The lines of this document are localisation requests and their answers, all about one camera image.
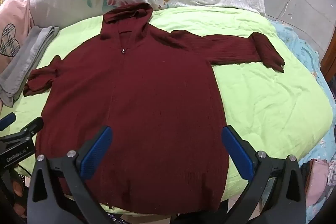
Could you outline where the pink heart-print pillow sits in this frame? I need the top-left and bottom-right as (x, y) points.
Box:
(0, 0), (36, 75)

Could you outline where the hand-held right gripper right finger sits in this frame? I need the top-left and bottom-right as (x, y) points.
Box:
(221, 125), (307, 224)

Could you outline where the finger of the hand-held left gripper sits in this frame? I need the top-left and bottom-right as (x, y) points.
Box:
(0, 112), (17, 131)
(0, 117), (44, 144)

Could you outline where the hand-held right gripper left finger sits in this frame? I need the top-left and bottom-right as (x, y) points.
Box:
(26, 126), (116, 224)

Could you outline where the light green bed sheet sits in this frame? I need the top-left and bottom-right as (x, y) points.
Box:
(8, 7), (334, 211)

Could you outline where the brown wooden furniture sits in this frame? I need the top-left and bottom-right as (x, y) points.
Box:
(321, 28), (336, 84)

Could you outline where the grey folded cloth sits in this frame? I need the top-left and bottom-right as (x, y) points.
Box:
(0, 25), (60, 108)

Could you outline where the blue floral bed sheet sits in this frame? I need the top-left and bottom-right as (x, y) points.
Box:
(268, 18), (336, 224)

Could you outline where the maroon hooded sweater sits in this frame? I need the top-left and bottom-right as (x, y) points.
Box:
(23, 2), (286, 215)

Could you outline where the pink folded cloth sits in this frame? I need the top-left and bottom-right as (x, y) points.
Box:
(306, 158), (332, 207)

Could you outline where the white cable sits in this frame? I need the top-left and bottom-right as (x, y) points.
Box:
(277, 0), (298, 21)

